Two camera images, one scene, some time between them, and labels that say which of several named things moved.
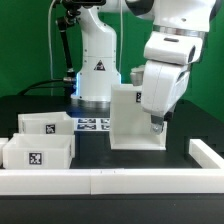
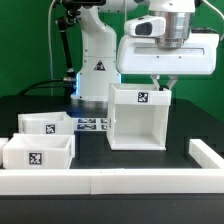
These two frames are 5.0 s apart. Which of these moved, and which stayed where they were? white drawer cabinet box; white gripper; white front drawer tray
Moved: white gripper
Stayed: white front drawer tray; white drawer cabinet box
